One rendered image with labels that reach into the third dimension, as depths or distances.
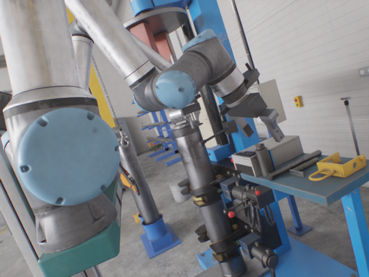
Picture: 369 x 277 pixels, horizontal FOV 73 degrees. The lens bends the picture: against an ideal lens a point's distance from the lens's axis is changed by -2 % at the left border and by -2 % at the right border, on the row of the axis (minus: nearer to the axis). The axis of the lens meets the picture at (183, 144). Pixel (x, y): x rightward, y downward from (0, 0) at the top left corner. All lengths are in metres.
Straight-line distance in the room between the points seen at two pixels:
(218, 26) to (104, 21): 1.51
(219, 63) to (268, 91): 1.82
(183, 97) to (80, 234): 0.37
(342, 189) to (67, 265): 1.13
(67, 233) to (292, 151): 1.51
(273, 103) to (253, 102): 1.79
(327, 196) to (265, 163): 0.45
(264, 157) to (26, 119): 1.34
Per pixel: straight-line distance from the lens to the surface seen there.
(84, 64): 1.35
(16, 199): 0.78
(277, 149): 1.74
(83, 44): 1.39
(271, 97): 2.48
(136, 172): 3.16
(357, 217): 1.51
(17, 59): 0.48
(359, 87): 3.26
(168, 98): 0.61
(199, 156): 1.92
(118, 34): 0.70
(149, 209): 3.29
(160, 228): 3.38
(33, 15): 0.49
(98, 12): 0.71
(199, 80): 0.60
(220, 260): 2.10
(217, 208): 2.06
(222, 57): 0.68
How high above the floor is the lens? 1.65
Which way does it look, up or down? 9 degrees down
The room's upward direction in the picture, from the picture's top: 19 degrees counter-clockwise
